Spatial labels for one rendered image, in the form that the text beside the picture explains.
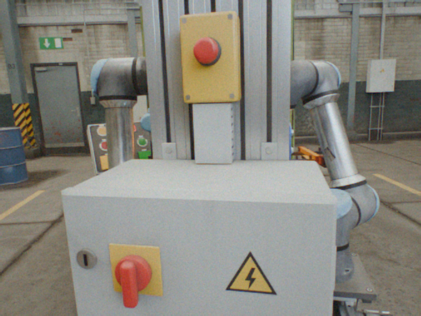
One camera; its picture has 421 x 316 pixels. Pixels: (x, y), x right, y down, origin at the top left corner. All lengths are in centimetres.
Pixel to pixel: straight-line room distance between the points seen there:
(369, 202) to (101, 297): 82
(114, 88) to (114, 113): 8
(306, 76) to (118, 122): 58
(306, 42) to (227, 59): 789
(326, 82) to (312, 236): 76
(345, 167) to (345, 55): 769
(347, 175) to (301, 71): 35
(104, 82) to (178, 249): 71
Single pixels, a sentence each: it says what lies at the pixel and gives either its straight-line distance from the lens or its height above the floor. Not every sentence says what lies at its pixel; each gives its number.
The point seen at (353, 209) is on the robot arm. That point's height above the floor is 101.
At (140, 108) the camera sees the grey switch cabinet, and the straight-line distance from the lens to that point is 731.
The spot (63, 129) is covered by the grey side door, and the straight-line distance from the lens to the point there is 850.
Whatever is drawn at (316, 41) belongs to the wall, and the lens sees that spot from 847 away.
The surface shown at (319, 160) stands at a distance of 170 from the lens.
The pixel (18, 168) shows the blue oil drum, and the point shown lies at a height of 24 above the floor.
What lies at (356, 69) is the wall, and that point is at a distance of 881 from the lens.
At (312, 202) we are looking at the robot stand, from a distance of 37.
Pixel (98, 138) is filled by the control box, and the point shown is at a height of 113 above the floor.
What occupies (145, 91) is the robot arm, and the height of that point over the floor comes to 136.
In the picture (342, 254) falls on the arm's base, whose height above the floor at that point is 89.
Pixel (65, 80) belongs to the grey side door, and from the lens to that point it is 841.
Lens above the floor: 135
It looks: 12 degrees down
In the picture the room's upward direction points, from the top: 2 degrees counter-clockwise
